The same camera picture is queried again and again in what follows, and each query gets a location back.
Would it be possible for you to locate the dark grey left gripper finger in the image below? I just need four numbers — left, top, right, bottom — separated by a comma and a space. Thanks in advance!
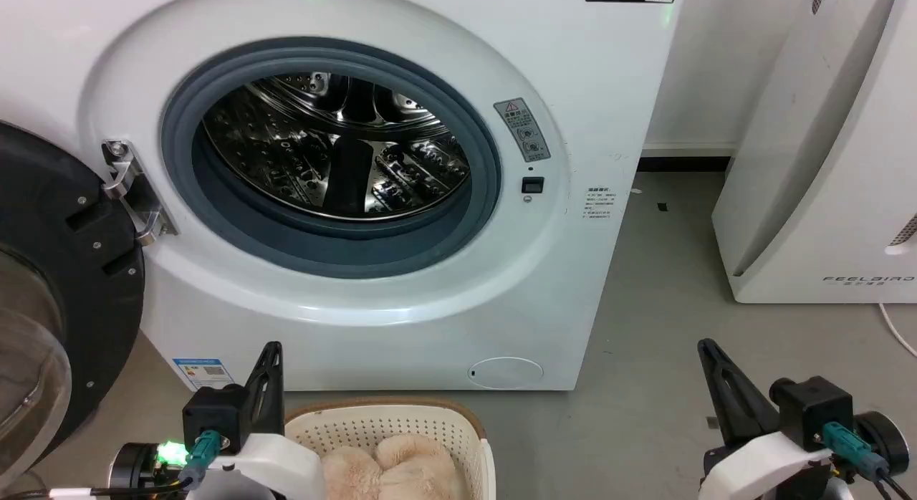
244, 341, 285, 438

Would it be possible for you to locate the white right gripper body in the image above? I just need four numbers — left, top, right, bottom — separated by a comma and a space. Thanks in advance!
701, 430, 836, 500

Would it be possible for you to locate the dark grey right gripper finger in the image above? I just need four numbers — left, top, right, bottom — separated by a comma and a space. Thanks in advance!
697, 338, 780, 448

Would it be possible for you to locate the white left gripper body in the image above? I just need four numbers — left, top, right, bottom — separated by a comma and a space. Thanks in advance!
188, 431, 327, 500

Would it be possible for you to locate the beige fluffy plush toy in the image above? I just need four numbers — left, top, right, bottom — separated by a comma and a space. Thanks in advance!
321, 433, 464, 500

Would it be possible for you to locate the black round washer door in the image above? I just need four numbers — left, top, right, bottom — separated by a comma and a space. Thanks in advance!
0, 120, 146, 486

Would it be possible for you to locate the stainless steel washing machine drum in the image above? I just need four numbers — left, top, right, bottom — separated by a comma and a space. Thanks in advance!
201, 72, 471, 221

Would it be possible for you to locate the blue and white label sticker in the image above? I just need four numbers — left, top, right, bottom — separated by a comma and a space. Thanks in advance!
173, 357, 235, 391

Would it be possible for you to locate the white perforated laundry basket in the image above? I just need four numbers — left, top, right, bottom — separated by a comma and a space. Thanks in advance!
284, 397, 496, 500

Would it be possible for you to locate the grey rubber door gasket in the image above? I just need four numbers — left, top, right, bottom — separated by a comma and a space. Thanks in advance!
160, 37, 502, 279

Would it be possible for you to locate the round white filter cover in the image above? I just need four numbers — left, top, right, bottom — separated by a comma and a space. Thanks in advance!
469, 356, 544, 390

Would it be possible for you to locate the small text instruction sticker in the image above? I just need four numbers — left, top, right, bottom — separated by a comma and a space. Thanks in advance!
582, 186, 617, 221

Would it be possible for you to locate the metal door hinge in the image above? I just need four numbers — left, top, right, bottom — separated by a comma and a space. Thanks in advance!
102, 139, 177, 246

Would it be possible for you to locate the white air purifier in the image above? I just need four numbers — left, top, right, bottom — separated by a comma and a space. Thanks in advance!
711, 0, 917, 304

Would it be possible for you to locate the white front-load washing machine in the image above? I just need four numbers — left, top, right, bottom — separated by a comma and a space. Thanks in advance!
0, 0, 680, 392

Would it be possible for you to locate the grey warning sticker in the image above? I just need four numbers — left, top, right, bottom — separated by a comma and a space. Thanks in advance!
494, 98, 552, 163

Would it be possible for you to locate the teal plug right gripper cable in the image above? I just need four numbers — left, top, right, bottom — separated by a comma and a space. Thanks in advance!
821, 421, 914, 500

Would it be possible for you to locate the white power cable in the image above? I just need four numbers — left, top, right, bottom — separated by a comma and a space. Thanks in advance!
878, 303, 917, 359

